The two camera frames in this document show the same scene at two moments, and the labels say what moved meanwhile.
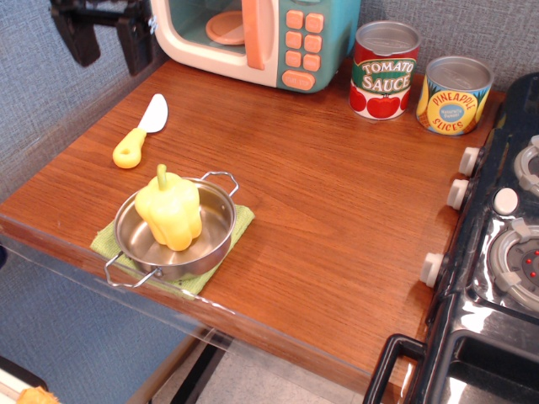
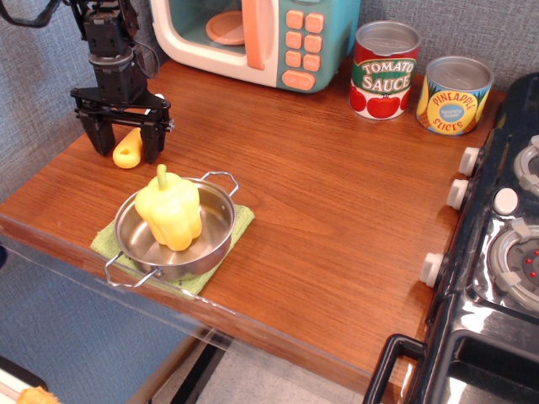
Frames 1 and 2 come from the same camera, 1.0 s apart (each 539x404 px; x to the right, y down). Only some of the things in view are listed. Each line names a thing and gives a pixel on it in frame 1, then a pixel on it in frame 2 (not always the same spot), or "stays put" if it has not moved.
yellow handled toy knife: (129, 153) stays put
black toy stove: (482, 342) stays put
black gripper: (136, 22) to (121, 95)
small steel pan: (140, 254) stays put
